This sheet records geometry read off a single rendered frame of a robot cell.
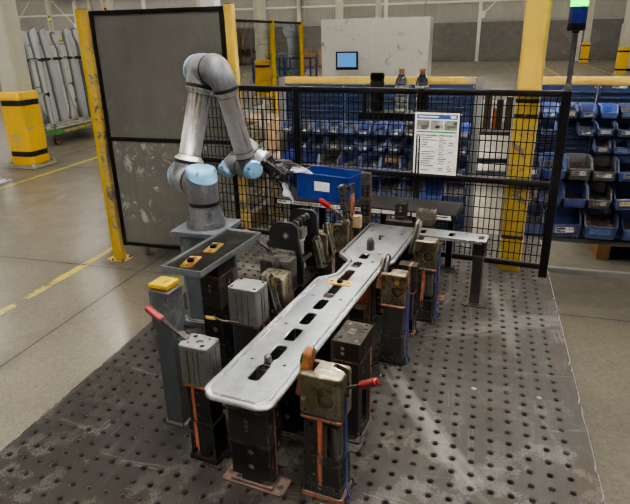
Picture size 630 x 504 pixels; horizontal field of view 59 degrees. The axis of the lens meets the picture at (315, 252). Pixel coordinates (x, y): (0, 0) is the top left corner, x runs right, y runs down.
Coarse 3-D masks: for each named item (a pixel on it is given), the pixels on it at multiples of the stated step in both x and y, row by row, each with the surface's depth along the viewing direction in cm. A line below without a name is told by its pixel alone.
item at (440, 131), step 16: (416, 112) 261; (432, 112) 258; (448, 112) 255; (416, 128) 264; (432, 128) 261; (448, 128) 258; (432, 144) 263; (448, 144) 260; (432, 160) 266; (448, 160) 263; (448, 176) 265
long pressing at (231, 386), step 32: (384, 224) 249; (352, 256) 213; (320, 288) 187; (352, 288) 186; (288, 320) 166; (320, 320) 166; (256, 352) 150; (288, 352) 149; (224, 384) 136; (256, 384) 136; (288, 384) 136
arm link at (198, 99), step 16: (192, 64) 211; (192, 80) 212; (192, 96) 214; (208, 96) 217; (192, 112) 215; (192, 128) 216; (192, 144) 218; (176, 160) 219; (192, 160) 218; (176, 176) 218
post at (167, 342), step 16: (176, 288) 155; (160, 304) 154; (176, 304) 156; (176, 320) 157; (160, 336) 159; (176, 336) 159; (160, 352) 161; (176, 352) 160; (176, 368) 161; (176, 384) 163; (176, 400) 165; (176, 416) 168
